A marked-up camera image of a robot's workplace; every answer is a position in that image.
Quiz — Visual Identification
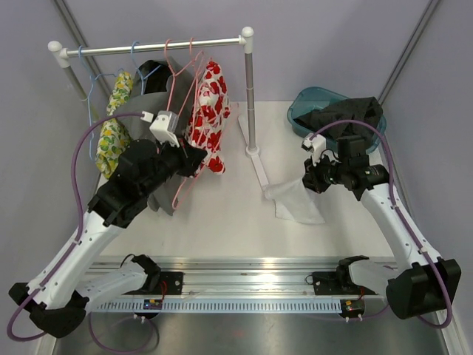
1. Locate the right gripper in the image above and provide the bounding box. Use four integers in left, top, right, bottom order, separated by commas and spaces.
300, 151, 349, 193

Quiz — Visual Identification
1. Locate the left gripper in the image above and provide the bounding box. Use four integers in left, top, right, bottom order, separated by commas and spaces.
140, 132, 208, 197

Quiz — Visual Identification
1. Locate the white skirt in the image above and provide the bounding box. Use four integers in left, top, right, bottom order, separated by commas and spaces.
263, 178, 325, 225

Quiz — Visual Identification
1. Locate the dark dotted skirt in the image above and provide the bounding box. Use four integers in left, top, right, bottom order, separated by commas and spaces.
294, 97, 383, 149

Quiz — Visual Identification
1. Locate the pink hanger of dotted skirt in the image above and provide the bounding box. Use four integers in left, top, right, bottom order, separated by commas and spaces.
164, 38, 205, 126

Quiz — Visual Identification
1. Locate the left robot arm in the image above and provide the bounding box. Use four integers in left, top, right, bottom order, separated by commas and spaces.
9, 139, 207, 339

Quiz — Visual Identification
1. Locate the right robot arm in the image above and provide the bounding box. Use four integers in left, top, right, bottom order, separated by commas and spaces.
302, 135, 461, 328

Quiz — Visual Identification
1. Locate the red floral white garment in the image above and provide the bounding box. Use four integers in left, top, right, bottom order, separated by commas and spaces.
184, 61, 233, 177

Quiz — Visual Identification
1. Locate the lemon print garment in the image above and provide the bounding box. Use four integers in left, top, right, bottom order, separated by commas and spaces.
95, 72, 133, 179

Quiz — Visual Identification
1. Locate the grey garment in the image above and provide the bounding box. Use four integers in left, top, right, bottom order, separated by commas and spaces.
115, 59, 192, 216

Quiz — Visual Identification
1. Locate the metal clothes rack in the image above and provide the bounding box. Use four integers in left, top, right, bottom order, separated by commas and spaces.
47, 27, 269, 189

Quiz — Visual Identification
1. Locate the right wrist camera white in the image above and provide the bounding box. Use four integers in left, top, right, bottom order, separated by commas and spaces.
302, 134, 327, 166

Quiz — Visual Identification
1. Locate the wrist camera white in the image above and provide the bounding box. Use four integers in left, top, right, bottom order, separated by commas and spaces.
141, 110, 180, 147
302, 134, 327, 166

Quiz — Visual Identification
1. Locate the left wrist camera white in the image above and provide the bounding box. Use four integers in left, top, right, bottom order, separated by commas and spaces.
141, 110, 180, 147

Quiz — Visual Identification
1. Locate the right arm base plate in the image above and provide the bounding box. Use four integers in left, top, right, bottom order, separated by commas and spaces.
310, 271, 375, 297

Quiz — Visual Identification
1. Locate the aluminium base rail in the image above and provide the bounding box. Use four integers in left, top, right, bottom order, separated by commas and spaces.
51, 254, 448, 297

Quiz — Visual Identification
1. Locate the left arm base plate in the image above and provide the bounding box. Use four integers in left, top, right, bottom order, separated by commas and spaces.
149, 271, 184, 297

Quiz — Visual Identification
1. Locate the slotted cable duct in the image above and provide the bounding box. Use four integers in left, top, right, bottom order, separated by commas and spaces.
95, 297, 341, 314

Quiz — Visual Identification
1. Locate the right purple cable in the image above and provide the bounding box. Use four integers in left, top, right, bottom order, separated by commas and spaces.
310, 118, 454, 330

